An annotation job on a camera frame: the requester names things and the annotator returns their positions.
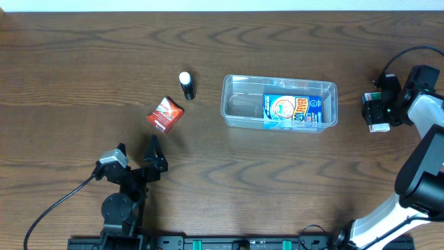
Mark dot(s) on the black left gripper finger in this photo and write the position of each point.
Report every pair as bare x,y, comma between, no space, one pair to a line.
122,148
154,155

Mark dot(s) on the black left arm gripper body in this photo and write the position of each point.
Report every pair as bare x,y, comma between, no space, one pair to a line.
137,173

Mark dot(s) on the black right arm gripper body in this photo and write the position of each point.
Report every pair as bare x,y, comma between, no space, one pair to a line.
376,112

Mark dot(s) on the white Panadol box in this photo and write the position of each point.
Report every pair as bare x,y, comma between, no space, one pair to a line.
378,128

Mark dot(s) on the clear plastic container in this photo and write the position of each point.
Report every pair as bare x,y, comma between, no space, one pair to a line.
242,100

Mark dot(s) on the blue Cool Fever box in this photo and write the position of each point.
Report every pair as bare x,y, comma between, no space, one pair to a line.
291,112

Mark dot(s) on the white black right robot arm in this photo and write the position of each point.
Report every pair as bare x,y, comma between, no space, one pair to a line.
418,196

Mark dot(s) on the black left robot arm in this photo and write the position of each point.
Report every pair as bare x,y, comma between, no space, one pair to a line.
123,211

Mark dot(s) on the red Panadol ActiFast box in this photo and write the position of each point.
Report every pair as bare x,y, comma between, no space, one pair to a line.
166,115

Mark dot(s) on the dark syrup bottle white cap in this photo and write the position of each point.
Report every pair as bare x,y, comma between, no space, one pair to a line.
187,85

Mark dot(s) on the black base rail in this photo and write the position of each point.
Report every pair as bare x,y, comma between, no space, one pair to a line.
200,243

